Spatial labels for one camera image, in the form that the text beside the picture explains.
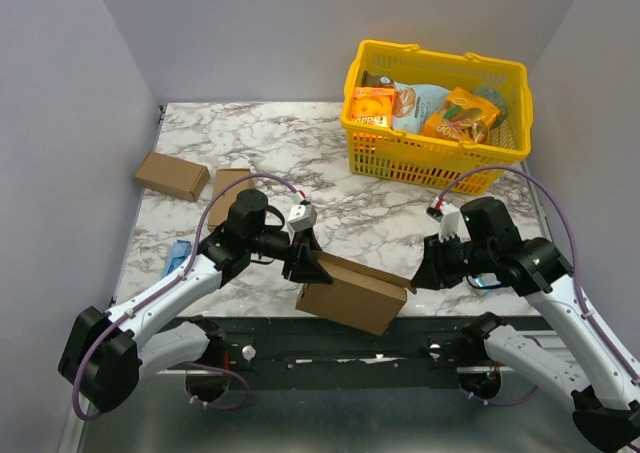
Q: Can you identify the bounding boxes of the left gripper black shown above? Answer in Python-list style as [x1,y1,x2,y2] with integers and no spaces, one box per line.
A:
[247,225,335,284]

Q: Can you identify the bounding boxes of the cardboard box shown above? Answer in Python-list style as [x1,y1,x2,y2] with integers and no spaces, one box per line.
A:
[207,168,254,232]
[134,151,210,202]
[296,252,416,336]

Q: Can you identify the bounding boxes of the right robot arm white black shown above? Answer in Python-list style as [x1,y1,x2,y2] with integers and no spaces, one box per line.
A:
[411,197,639,452]

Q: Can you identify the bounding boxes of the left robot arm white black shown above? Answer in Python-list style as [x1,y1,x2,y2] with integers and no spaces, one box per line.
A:
[58,189,333,421]

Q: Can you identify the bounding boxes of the blue box right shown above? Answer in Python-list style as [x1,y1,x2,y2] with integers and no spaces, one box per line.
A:
[467,273,502,294]

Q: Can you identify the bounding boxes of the blue box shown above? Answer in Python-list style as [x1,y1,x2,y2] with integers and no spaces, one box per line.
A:
[162,240,192,277]
[467,273,502,294]

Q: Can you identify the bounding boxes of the folded cardboard box upright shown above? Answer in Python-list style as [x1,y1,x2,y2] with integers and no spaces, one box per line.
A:
[207,168,254,232]

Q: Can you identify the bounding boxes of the blue box left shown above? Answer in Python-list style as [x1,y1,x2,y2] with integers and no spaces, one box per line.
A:
[162,240,192,277]

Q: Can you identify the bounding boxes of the orange Daddy snack box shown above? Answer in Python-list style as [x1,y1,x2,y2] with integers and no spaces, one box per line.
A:
[350,87,395,128]

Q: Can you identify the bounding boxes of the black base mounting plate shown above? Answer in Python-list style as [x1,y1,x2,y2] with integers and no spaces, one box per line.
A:
[162,315,551,392]

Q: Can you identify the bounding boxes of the yellow plastic shopping basket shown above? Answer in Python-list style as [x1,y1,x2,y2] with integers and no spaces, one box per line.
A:
[341,40,533,195]

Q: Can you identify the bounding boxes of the orange snack bag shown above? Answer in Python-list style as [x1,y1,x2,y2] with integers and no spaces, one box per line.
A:
[421,87,500,144]

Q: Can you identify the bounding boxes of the light blue snack bag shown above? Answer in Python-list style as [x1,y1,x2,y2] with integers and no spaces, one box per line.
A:
[391,82,450,135]

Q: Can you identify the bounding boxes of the green scouring pad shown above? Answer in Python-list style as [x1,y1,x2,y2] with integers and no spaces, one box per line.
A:
[472,86,508,121]

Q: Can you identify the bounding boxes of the dark brown snack packet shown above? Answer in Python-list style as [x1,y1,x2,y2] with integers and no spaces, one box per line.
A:
[361,71,395,88]

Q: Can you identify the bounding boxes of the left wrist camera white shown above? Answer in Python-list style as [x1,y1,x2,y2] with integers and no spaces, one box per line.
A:
[286,201,317,234]

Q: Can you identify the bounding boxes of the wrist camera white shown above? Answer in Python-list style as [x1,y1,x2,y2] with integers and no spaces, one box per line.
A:
[427,198,470,243]
[286,201,317,234]

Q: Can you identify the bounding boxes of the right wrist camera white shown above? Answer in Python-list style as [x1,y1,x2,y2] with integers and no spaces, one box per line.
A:
[427,198,470,243]

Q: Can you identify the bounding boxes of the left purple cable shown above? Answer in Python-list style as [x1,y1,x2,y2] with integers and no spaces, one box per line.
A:
[72,173,309,422]

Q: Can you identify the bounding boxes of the purple cable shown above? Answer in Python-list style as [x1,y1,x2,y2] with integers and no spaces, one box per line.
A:
[429,164,640,453]
[72,173,309,422]

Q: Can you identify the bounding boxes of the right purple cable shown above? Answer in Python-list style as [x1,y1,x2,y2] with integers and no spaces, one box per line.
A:
[429,164,640,453]

